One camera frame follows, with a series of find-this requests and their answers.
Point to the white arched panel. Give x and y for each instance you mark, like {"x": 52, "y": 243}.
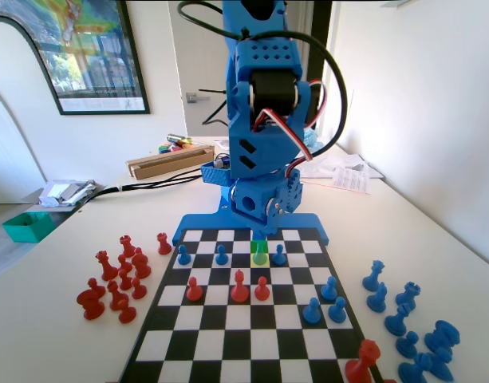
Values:
{"x": 13, "y": 60}

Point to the red chess queen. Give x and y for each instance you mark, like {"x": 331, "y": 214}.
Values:
{"x": 105, "y": 267}

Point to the blue gripper with gears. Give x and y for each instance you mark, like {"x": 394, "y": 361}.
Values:
{"x": 253, "y": 204}

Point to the blue chess king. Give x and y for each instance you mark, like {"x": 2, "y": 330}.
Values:
{"x": 260, "y": 257}

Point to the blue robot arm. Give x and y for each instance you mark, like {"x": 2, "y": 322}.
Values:
{"x": 264, "y": 60}

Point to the thin orange stick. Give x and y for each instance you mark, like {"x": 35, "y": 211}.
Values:
{"x": 320, "y": 184}

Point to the red base plate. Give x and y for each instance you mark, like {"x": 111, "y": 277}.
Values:
{"x": 389, "y": 381}

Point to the black and white chessboard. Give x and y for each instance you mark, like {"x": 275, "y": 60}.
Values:
{"x": 248, "y": 331}

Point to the blue chess bishop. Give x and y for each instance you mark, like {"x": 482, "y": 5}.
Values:
{"x": 397, "y": 322}

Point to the pile of white papers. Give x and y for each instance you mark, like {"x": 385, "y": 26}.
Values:
{"x": 64, "y": 191}

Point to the white plastic bag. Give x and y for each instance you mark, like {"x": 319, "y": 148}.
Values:
{"x": 336, "y": 161}

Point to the blue chess pawn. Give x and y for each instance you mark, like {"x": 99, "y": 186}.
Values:
{"x": 312, "y": 313}
{"x": 279, "y": 257}
{"x": 184, "y": 257}
{"x": 222, "y": 257}
{"x": 407, "y": 346}
{"x": 337, "y": 312}
{"x": 329, "y": 290}

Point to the red chess pawn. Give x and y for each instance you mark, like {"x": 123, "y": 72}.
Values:
{"x": 138, "y": 290}
{"x": 194, "y": 291}
{"x": 262, "y": 290}
{"x": 124, "y": 263}
{"x": 127, "y": 313}
{"x": 125, "y": 281}

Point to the red chess bishop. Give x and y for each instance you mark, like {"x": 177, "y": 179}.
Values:
{"x": 116, "y": 297}
{"x": 239, "y": 289}

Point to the green plastic bin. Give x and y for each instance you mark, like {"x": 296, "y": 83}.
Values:
{"x": 28, "y": 227}

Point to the black framed poster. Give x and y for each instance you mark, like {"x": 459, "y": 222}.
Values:
{"x": 92, "y": 48}

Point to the blue base plate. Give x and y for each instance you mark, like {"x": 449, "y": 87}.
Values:
{"x": 204, "y": 227}

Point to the coloured marker set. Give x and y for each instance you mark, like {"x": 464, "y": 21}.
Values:
{"x": 172, "y": 148}

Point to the long cardboard box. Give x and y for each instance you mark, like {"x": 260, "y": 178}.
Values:
{"x": 168, "y": 165}

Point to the blue white foam wrap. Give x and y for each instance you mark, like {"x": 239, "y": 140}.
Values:
{"x": 312, "y": 139}

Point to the printed paper leaflet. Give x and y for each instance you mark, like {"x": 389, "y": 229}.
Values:
{"x": 352, "y": 180}

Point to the white paper sheet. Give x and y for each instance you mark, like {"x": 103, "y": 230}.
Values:
{"x": 223, "y": 144}

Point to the blue chess queen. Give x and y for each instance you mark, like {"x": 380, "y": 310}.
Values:
{"x": 373, "y": 277}

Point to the blue controller board holder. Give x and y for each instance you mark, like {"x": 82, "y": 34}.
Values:
{"x": 214, "y": 174}

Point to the red piece front edge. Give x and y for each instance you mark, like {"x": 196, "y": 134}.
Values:
{"x": 361, "y": 363}

